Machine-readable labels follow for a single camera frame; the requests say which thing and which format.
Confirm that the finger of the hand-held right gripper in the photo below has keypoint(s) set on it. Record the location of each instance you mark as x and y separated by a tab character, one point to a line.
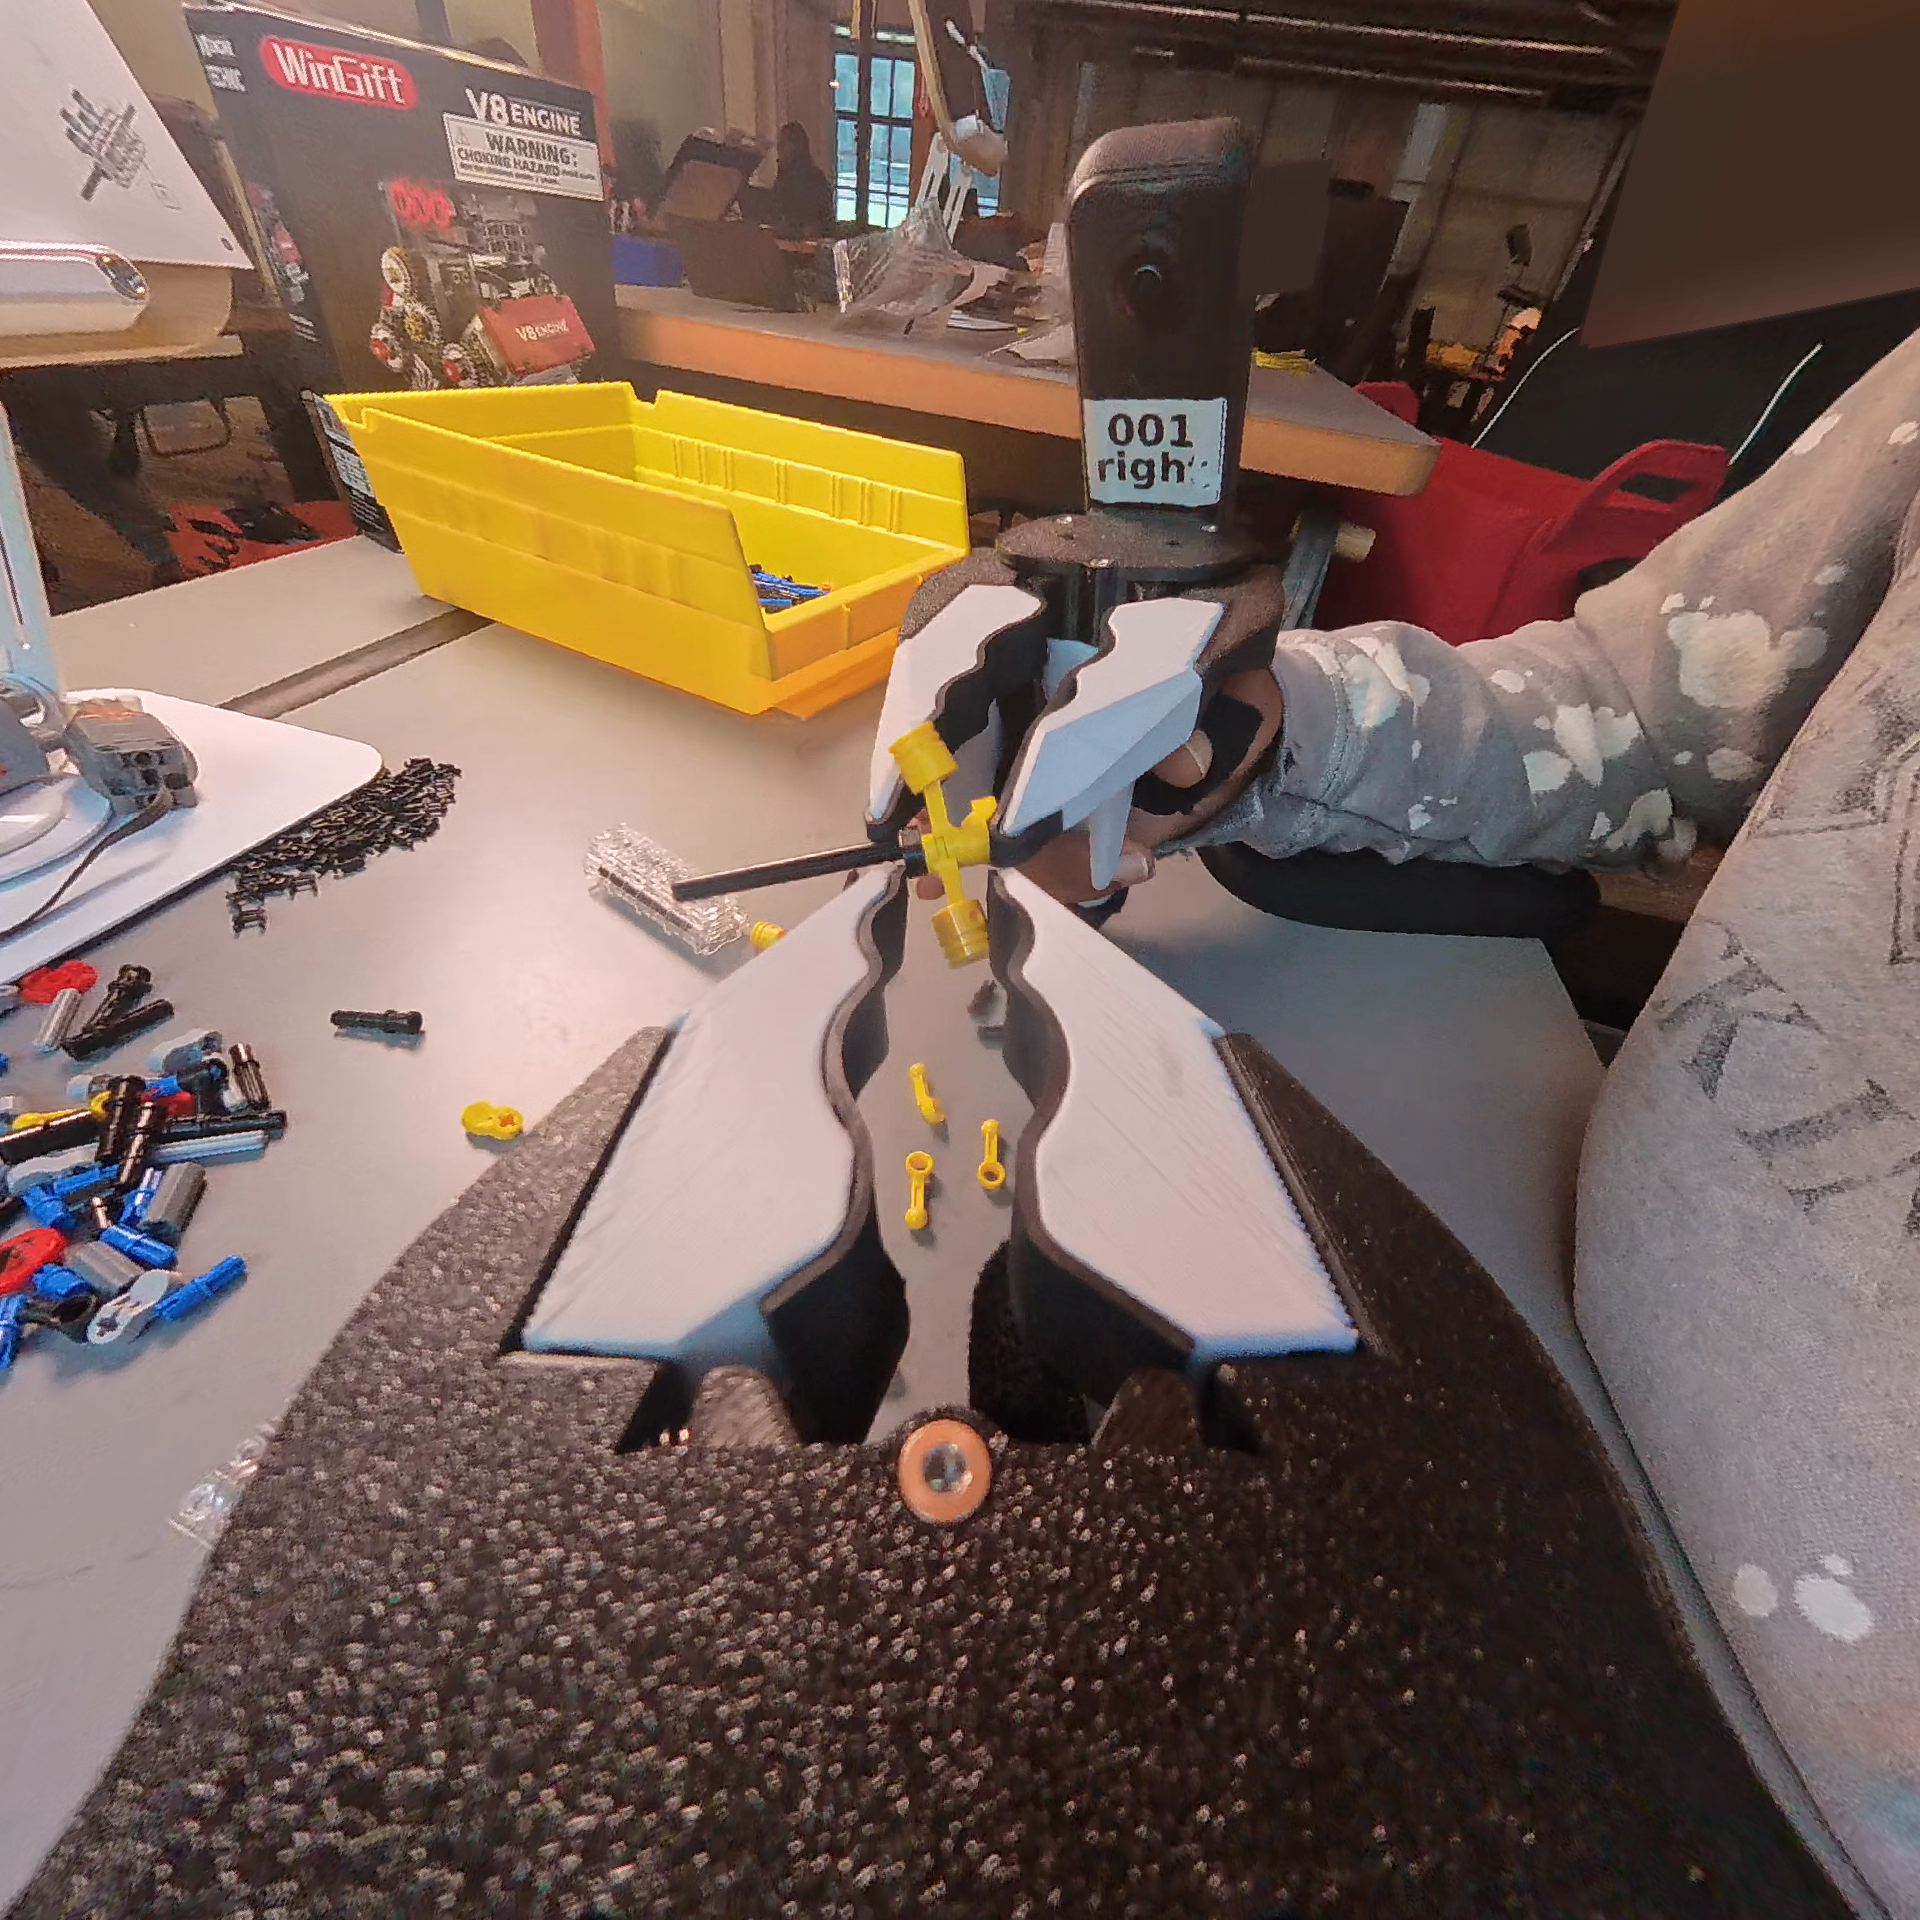
916	692
1095	734

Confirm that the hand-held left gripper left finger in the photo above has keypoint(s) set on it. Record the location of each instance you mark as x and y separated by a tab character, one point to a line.
704	1184

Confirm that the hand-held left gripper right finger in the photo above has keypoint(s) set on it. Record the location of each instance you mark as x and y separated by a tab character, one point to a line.
1186	1184

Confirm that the heap of blue black pins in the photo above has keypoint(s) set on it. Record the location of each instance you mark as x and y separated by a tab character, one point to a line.
787	585

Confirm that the yellow plastic bin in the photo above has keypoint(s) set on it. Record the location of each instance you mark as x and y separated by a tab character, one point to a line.
599	511
839	692

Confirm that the transparent cylinder block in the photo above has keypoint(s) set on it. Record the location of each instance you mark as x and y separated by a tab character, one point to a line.
645	879
224	1485

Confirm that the pile of mixed building parts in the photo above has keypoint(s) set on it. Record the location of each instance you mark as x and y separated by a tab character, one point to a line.
136	1184

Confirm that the person's right forearm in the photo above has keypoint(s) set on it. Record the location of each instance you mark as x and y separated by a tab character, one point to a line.
1576	720

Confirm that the grey desk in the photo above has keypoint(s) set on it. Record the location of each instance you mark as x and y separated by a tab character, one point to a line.
181	616
495	961

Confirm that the wooden background table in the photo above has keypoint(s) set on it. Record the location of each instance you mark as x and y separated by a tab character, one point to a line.
1051	398

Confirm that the yellow connecting rod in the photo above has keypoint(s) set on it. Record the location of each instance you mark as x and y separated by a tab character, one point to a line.
917	1195
991	1148
923	1088

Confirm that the yellow crank connector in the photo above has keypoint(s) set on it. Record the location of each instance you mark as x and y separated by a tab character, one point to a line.
483	1119

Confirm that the clear plastic bags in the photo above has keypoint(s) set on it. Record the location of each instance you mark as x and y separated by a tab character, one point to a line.
931	278

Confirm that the window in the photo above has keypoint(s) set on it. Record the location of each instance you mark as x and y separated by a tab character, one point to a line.
875	100

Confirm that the long black pin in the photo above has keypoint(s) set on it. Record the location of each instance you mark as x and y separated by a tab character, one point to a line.
376	1023

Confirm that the red plastic crate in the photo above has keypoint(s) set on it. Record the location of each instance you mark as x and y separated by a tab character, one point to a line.
1500	525

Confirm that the brown cardboard box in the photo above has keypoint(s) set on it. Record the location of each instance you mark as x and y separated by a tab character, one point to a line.
720	224

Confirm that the pile of black clip pins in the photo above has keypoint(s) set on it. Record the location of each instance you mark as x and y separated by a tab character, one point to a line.
346	840

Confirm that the blue storage bin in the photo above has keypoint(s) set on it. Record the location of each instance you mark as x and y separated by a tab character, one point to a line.
647	264

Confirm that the person's grey speckled sweatshirt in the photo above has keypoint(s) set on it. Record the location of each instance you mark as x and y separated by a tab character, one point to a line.
1770	1201

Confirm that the white metal stand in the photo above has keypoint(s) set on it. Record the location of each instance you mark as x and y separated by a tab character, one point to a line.
270	764

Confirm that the black toy engine box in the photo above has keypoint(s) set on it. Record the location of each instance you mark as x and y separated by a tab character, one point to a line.
495	224

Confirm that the red and black object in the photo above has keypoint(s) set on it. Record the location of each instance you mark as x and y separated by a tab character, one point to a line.
255	525

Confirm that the light wooden stand board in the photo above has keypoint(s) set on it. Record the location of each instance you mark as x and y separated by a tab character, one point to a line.
165	307

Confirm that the white cylinder bar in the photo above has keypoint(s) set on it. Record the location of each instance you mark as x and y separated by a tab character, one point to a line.
60	278

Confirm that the white instruction booklet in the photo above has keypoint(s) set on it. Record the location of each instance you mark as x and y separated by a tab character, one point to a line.
91	150

